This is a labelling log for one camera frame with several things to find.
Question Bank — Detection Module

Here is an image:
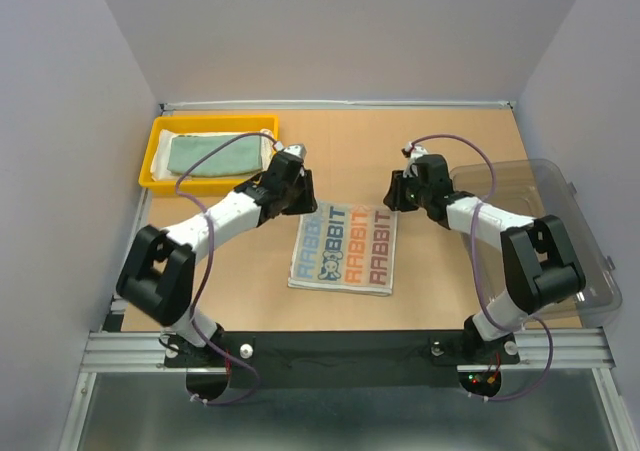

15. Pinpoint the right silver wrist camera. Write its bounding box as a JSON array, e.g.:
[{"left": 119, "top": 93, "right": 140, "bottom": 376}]
[{"left": 401, "top": 142, "right": 429, "bottom": 178}]

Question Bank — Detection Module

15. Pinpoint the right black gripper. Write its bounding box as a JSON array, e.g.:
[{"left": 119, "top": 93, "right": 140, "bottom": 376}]
[{"left": 381, "top": 168, "right": 431, "bottom": 212}]

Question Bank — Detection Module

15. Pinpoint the orange and green printed towel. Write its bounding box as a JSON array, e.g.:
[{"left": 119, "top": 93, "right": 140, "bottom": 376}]
[{"left": 288, "top": 202, "right": 398, "bottom": 297}]

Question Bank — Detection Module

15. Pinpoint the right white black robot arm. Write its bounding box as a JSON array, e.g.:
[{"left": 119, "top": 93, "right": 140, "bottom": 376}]
[{"left": 383, "top": 146, "right": 586, "bottom": 361}]

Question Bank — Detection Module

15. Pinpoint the yellow plastic tray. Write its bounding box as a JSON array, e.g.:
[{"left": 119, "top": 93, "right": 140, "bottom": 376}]
[{"left": 138, "top": 114, "right": 279, "bottom": 196}]

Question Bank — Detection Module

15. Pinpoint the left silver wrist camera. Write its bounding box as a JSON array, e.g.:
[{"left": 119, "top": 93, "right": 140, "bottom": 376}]
[{"left": 273, "top": 141, "right": 307, "bottom": 161}]

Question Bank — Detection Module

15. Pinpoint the white terry towel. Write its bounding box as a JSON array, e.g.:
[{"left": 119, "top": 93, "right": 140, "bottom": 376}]
[{"left": 150, "top": 129, "right": 274, "bottom": 181}]

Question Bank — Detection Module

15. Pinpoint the light teal towel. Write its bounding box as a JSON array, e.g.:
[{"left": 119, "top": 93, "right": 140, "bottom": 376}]
[{"left": 167, "top": 134, "right": 262, "bottom": 178}]

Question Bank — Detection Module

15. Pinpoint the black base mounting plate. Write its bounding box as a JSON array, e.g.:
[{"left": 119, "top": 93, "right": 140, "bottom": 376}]
[{"left": 164, "top": 329, "right": 521, "bottom": 390}]

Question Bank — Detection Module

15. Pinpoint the aluminium frame rail front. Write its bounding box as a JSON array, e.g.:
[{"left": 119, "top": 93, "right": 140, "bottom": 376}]
[{"left": 80, "top": 329, "right": 615, "bottom": 373}]

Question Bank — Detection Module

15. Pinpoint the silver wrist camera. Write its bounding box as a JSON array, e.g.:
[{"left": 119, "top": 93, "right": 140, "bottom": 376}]
[
  {"left": 273, "top": 141, "right": 307, "bottom": 161},
  {"left": 401, "top": 142, "right": 429, "bottom": 178}
]

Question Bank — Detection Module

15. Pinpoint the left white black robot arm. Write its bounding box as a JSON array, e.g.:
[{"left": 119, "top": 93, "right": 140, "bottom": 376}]
[{"left": 116, "top": 144, "right": 317, "bottom": 365}]

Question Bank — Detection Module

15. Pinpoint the aluminium rail back edge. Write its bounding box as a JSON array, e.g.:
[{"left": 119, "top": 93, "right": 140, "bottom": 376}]
[{"left": 159, "top": 99, "right": 515, "bottom": 114}]

